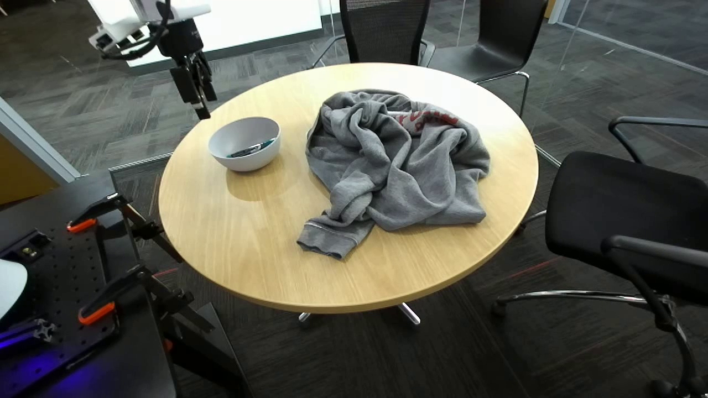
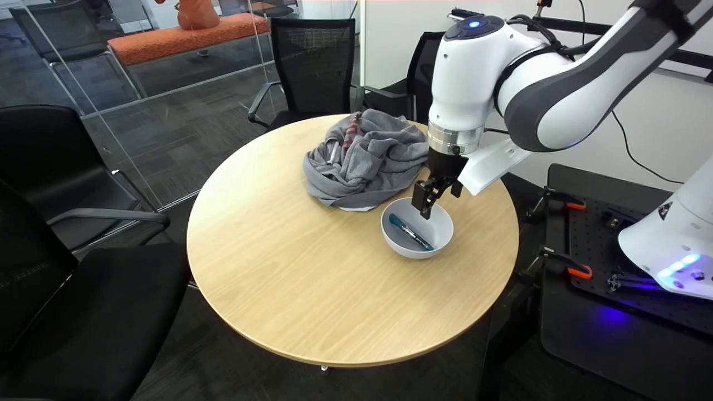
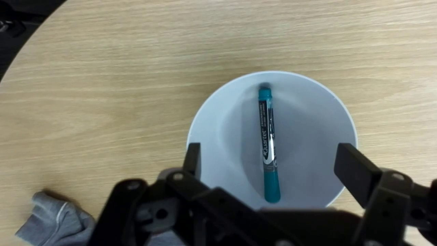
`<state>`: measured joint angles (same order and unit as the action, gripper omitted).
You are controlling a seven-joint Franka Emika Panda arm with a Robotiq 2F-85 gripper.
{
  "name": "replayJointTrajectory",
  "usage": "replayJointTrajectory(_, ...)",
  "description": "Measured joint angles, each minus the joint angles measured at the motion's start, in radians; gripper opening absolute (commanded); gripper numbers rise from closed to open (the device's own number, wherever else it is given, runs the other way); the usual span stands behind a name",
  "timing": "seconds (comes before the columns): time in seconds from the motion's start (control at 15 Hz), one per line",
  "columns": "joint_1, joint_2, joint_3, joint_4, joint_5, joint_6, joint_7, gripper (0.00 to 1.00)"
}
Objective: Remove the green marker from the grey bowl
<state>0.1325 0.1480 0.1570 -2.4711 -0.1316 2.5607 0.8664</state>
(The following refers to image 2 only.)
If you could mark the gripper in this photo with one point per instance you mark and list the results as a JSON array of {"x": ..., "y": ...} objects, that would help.
[{"x": 444, "y": 163}]

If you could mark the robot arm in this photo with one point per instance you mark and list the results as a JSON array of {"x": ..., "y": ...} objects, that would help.
[{"x": 479, "y": 72}]

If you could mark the green marker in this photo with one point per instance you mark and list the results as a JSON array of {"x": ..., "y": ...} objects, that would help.
[{"x": 411, "y": 231}]

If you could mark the grey bowl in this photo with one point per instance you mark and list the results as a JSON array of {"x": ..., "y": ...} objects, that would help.
[{"x": 401, "y": 242}]

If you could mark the grey hooded sweatshirt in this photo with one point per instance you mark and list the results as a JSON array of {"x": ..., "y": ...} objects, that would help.
[{"x": 379, "y": 161}]

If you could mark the black and orange clamp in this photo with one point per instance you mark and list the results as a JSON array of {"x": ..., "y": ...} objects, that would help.
[
  {"x": 562, "y": 262},
  {"x": 557, "y": 199}
]

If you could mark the black mesh office chair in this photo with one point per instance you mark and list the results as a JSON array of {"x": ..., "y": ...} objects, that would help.
[{"x": 312, "y": 61}]

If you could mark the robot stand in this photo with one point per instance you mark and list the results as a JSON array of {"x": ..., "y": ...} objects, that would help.
[{"x": 590, "y": 334}]

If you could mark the orange upholstered bench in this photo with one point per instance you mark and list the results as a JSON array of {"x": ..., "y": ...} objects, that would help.
[{"x": 184, "y": 39}]

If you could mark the orange bag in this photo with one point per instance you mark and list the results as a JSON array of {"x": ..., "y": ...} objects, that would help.
[{"x": 198, "y": 14}]

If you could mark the black armchair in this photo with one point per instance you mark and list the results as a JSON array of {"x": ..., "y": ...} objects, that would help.
[
  {"x": 83, "y": 317},
  {"x": 50, "y": 161}
]

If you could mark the grey metal frame chair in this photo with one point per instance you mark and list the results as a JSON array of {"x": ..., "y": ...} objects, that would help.
[{"x": 61, "y": 33}]

